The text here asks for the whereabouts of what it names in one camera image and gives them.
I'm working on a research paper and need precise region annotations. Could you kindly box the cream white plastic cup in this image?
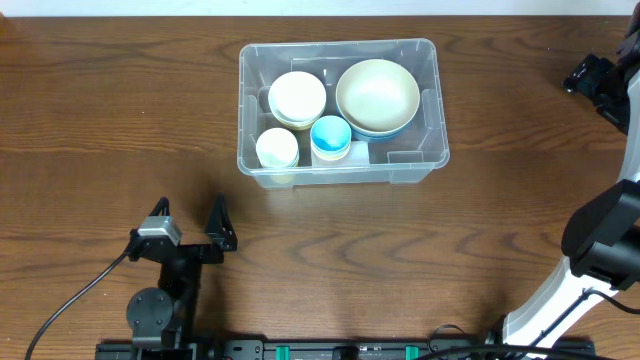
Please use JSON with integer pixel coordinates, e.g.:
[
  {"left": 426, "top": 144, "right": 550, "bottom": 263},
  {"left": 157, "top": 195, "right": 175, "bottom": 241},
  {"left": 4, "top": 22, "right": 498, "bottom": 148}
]
[{"left": 256, "top": 128, "right": 299, "bottom": 160}]

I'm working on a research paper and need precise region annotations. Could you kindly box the yellow plastic cup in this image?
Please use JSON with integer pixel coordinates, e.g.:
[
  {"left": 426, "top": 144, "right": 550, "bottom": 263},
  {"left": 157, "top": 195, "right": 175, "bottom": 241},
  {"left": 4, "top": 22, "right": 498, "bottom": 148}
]
[
  {"left": 270, "top": 172, "right": 295, "bottom": 185},
  {"left": 312, "top": 147, "right": 349, "bottom": 156}
]

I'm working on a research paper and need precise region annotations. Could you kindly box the light blue plastic cup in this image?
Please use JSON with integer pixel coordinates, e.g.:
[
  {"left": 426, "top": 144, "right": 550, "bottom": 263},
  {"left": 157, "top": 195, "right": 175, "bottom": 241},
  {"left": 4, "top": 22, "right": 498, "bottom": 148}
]
[{"left": 310, "top": 115, "right": 352, "bottom": 153}]

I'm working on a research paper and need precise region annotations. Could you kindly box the white small bowl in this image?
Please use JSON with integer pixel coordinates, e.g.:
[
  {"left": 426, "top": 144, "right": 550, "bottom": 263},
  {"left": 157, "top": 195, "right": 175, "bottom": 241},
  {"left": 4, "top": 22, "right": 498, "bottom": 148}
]
[{"left": 268, "top": 71, "right": 327, "bottom": 107}]

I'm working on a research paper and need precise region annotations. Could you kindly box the dark blue bowl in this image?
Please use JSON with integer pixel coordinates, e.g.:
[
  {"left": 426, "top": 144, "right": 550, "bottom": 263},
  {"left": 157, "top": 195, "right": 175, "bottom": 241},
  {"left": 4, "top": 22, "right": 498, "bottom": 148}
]
[{"left": 339, "top": 112, "right": 414, "bottom": 142}]

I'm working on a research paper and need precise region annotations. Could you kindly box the large beige bowl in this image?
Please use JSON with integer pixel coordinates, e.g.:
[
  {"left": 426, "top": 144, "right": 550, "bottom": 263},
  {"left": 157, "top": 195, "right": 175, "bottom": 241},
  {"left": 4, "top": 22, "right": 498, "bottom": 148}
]
[{"left": 335, "top": 59, "right": 421, "bottom": 120}]

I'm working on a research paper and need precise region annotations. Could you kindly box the mint green plastic cup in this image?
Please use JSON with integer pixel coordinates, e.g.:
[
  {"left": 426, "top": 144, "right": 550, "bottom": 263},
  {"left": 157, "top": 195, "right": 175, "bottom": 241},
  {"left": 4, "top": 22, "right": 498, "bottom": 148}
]
[{"left": 259, "top": 157, "right": 299, "bottom": 169}]

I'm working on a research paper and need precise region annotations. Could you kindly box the pink plastic cup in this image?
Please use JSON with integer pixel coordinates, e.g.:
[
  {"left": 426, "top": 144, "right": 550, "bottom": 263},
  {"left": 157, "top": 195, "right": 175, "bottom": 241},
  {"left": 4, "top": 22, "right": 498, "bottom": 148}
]
[{"left": 315, "top": 154, "right": 346, "bottom": 162}]

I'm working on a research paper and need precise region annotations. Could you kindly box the yellow small bowl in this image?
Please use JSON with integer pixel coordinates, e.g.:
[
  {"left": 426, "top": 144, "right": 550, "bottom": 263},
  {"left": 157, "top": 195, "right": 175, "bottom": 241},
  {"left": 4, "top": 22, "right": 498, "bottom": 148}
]
[{"left": 280, "top": 120, "right": 315, "bottom": 131}]

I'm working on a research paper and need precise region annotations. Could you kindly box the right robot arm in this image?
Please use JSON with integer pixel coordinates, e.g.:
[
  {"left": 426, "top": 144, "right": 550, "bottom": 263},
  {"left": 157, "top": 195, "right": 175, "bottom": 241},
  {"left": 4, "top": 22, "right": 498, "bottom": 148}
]
[{"left": 475, "top": 14, "right": 639, "bottom": 359}]

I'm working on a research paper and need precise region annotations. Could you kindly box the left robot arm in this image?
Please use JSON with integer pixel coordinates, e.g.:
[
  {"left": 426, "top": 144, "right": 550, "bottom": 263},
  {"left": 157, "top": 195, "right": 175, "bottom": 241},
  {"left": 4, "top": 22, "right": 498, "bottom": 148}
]
[{"left": 125, "top": 194, "right": 238, "bottom": 350}]

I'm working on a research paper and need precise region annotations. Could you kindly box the white label in container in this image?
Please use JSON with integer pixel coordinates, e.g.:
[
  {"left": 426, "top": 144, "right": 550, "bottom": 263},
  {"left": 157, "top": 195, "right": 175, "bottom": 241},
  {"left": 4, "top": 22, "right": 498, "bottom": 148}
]
[{"left": 311, "top": 141, "right": 370, "bottom": 167}]

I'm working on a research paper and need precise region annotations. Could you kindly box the clear plastic storage container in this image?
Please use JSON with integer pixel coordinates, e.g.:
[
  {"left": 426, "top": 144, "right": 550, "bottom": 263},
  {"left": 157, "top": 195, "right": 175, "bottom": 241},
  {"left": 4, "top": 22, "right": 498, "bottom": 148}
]
[{"left": 237, "top": 38, "right": 450, "bottom": 189}]

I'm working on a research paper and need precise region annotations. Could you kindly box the left black cable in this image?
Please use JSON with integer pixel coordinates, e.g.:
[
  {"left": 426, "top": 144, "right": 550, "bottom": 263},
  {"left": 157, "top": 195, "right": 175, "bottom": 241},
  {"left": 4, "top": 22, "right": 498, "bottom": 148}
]
[{"left": 23, "top": 249, "right": 132, "bottom": 360}]

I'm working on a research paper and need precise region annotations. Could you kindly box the black cable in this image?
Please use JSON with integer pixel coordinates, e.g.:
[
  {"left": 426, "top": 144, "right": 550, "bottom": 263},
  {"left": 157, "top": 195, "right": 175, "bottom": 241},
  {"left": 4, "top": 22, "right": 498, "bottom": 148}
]
[
  {"left": 23, "top": 249, "right": 132, "bottom": 360},
  {"left": 519, "top": 287, "right": 640, "bottom": 360}
]

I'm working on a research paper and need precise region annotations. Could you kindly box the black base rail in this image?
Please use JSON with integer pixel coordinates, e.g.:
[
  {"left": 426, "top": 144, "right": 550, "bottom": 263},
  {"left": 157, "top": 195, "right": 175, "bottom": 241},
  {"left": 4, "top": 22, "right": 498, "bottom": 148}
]
[{"left": 94, "top": 337, "right": 599, "bottom": 360}]

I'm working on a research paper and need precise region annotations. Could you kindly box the right black cable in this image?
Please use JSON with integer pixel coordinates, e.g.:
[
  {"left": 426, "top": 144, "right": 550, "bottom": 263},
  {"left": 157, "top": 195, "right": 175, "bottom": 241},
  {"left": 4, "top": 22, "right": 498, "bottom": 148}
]
[{"left": 519, "top": 287, "right": 640, "bottom": 360}]

